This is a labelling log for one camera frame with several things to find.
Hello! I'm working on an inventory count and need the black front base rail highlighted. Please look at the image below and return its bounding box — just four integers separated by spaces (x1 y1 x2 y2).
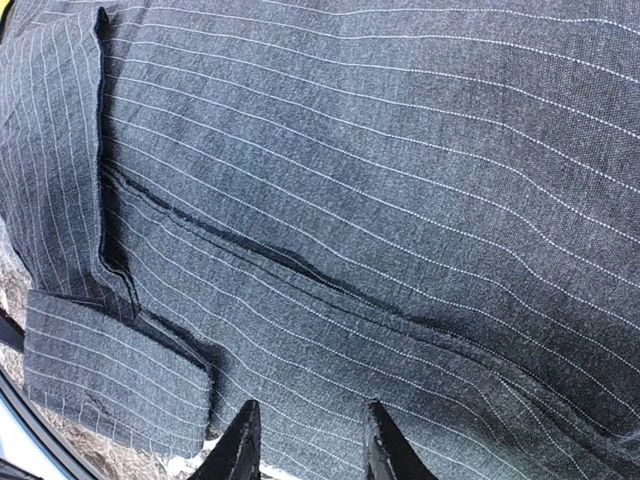
0 304 106 480

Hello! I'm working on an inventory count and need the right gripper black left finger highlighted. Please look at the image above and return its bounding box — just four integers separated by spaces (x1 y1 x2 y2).
189 400 261 480

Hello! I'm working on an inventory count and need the black pinstriped long sleeve shirt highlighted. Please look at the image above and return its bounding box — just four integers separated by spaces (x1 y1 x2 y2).
1 1 639 479

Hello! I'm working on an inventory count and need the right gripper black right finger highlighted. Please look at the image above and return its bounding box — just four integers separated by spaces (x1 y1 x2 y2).
363 400 437 480

